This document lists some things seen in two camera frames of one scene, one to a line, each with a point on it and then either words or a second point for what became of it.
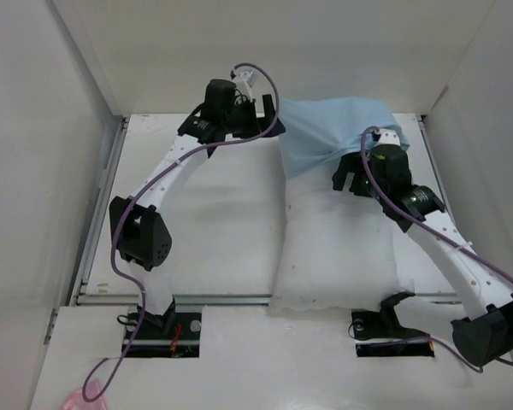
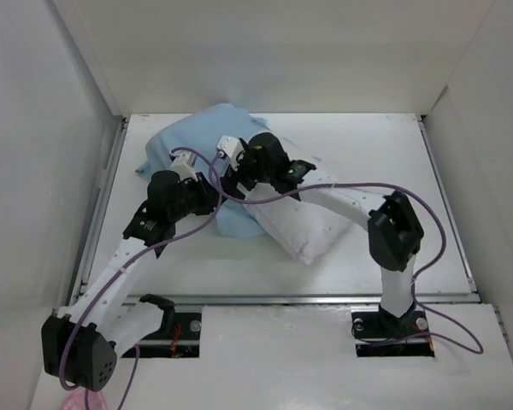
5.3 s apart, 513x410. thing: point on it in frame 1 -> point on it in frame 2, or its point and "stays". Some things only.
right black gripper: x=355 y=185 -> x=244 y=156
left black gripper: x=244 y=102 -> x=209 y=198
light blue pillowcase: x=315 y=131 -> x=198 y=133
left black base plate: x=162 y=335 stays
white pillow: x=339 y=252 -> x=309 y=230
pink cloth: x=75 y=401 stays
